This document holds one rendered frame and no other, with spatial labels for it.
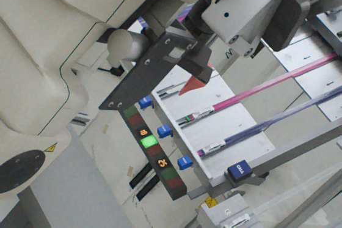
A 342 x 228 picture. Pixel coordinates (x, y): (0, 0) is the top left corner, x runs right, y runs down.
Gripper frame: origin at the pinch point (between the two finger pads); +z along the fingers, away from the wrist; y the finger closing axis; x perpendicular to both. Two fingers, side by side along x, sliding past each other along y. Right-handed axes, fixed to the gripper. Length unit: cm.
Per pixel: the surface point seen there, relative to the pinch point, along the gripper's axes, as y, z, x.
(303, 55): -37, 10, -61
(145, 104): -5.6, 34.7, -33.4
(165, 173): -17.8, 35.6, -15.7
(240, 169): -31.0, 22.0, -16.3
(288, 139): -109, 125, -189
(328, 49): -43, 6, -65
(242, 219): -32.7, 19.4, 0.9
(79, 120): 5, 86, -68
